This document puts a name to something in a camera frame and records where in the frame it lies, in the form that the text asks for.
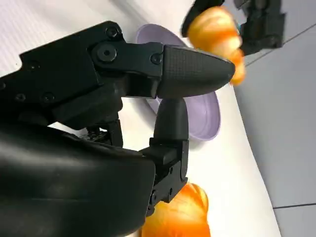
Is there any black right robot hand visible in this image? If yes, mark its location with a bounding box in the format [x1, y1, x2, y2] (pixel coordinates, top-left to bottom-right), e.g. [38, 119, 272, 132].
[0, 21, 236, 237]

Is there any lilac plate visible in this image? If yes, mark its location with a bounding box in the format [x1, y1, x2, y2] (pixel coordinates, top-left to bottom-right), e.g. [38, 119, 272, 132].
[135, 23, 221, 142]

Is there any orange and white bread roll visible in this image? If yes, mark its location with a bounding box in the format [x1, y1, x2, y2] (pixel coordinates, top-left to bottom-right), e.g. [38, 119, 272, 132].
[187, 6, 247, 86]
[138, 182, 210, 237]

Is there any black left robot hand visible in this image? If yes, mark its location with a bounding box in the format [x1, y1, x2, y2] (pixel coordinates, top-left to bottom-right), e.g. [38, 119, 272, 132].
[181, 0, 286, 56]

